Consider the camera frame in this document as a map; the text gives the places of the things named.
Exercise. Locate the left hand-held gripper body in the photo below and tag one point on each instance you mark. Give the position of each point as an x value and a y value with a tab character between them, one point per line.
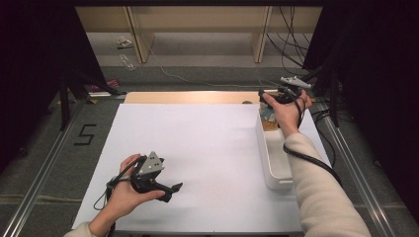
150	169

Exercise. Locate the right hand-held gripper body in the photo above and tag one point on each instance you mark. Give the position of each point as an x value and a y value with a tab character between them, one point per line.
291	90

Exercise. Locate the white plastic storage bin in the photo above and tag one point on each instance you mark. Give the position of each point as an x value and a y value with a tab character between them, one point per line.
276	164

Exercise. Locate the person's right hand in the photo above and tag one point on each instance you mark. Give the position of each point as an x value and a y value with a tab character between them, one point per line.
288	115

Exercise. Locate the person's left hand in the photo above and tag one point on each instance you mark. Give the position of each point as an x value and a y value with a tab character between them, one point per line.
126	200

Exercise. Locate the black metal stand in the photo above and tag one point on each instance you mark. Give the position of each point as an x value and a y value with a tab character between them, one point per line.
64	102
334	98

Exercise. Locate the white table mat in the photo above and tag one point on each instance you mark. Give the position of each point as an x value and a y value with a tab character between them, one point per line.
204	148

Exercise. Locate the light wooden table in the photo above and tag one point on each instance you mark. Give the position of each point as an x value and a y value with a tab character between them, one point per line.
197	97

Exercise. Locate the black curtain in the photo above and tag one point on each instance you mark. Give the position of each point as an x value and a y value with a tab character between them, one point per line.
375	82
36	65

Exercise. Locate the flat white board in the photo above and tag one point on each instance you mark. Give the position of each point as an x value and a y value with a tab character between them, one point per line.
100	94

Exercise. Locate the pink cloth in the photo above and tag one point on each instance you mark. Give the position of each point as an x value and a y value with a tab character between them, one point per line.
107	85

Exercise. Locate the light wooden shelf unit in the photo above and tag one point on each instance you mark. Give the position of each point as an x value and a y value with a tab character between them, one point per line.
197	19

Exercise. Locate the clear plastic bottle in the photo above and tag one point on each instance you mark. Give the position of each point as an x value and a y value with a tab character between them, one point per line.
127	62

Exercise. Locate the aluminium floor rail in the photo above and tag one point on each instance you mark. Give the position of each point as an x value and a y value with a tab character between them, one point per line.
42	171
359	177

